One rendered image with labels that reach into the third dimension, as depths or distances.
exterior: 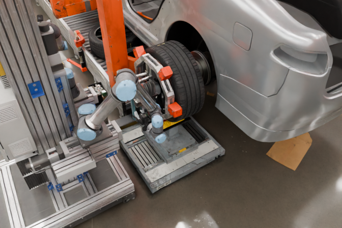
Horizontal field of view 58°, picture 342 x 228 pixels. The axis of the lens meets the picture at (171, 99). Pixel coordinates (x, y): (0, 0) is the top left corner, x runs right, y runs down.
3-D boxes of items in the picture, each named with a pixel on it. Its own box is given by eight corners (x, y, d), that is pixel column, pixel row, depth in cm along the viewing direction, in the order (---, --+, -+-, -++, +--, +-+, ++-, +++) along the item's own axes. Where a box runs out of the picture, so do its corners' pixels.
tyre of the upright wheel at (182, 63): (211, 71, 224) (164, 24, 260) (184, 82, 214) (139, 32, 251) (199, 127, 272) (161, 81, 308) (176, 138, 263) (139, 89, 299)
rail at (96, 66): (130, 110, 335) (128, 94, 321) (122, 113, 331) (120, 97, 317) (60, 22, 494) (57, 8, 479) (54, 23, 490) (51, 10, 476)
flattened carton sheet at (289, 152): (315, 137, 327) (316, 135, 324) (294, 171, 294) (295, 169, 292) (288, 124, 342) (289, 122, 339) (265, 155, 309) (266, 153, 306)
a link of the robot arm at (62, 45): (57, 16, 212) (66, 39, 260) (40, 18, 210) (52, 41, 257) (60, 32, 211) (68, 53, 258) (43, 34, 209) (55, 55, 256)
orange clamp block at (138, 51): (146, 55, 253) (142, 45, 253) (138, 58, 250) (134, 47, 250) (144, 57, 259) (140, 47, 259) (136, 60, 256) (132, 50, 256)
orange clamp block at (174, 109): (175, 108, 241) (182, 114, 236) (167, 111, 238) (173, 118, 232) (175, 101, 237) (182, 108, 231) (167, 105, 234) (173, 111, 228)
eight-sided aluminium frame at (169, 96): (174, 130, 256) (175, 77, 221) (167, 133, 253) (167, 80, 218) (143, 94, 291) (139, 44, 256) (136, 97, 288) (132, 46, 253)
